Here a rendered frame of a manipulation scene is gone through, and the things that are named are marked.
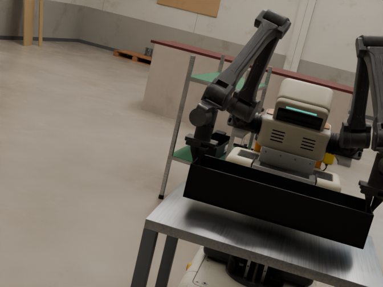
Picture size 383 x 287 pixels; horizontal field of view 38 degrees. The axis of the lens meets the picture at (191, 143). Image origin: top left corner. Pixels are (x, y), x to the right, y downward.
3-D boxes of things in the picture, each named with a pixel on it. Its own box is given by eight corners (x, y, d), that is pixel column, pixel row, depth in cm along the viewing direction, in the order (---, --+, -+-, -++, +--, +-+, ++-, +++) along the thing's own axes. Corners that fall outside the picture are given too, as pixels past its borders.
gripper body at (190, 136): (214, 150, 179) (219, 128, 177) (183, 141, 180) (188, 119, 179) (217, 146, 185) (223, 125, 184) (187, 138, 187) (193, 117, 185)
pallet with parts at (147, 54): (170, 66, 1323) (172, 53, 1316) (157, 68, 1248) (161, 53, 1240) (126, 55, 1352) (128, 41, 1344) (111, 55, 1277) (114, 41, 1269)
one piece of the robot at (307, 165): (244, 189, 237) (257, 141, 232) (308, 208, 233) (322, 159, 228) (239, 200, 222) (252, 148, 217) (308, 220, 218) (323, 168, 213)
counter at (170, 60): (332, 165, 675) (354, 91, 655) (136, 107, 744) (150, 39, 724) (337, 154, 755) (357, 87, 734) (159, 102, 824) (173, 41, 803)
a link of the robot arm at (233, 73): (289, 29, 198) (262, 16, 201) (292, 18, 193) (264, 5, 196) (226, 113, 178) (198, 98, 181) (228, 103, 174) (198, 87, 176)
